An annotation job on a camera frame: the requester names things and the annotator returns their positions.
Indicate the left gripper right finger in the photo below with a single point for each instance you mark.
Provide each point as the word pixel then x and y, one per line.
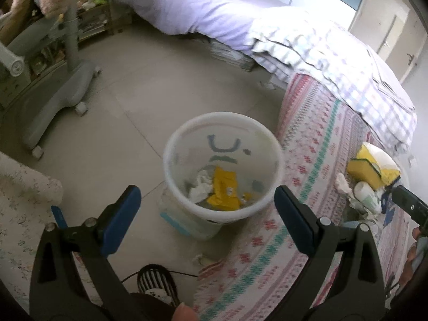
pixel 342 277

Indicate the yellow snack bag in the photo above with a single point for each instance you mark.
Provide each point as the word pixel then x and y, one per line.
pixel 225 196

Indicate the small white tissue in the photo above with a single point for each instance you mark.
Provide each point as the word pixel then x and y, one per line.
pixel 342 185

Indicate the white paper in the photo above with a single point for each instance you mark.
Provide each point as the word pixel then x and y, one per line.
pixel 202 187

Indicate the floral white fabric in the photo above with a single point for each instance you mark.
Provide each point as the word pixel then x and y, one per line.
pixel 26 200

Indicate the white room door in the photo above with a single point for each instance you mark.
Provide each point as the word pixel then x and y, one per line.
pixel 393 29

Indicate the clear storage box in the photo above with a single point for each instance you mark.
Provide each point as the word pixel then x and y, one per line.
pixel 184 221

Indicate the yellow green sponge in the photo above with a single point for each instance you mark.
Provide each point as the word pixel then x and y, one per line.
pixel 362 170

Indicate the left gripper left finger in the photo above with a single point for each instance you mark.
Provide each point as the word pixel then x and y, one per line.
pixel 56 289

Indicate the person's right hand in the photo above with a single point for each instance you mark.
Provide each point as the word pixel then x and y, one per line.
pixel 416 254

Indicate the shelf with toys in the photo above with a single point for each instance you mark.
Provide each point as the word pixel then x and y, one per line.
pixel 90 6

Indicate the striped slipper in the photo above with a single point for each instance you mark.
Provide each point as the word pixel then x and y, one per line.
pixel 156 281

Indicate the lavender bed mattress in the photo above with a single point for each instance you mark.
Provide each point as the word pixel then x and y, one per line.
pixel 226 21

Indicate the yellow tissue pack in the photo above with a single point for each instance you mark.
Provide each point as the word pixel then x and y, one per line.
pixel 382 161

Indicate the blue cookie box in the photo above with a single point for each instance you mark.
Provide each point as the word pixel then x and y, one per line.
pixel 387 207

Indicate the white green wipes pack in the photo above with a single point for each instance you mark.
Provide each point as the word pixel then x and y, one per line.
pixel 367 197

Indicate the white plastic trash bin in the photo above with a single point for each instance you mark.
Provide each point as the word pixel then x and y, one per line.
pixel 234 142

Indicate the grey rolling stand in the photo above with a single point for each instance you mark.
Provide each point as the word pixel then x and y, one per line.
pixel 42 74

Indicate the plaid folded duvet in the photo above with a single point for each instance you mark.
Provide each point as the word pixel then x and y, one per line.
pixel 287 41

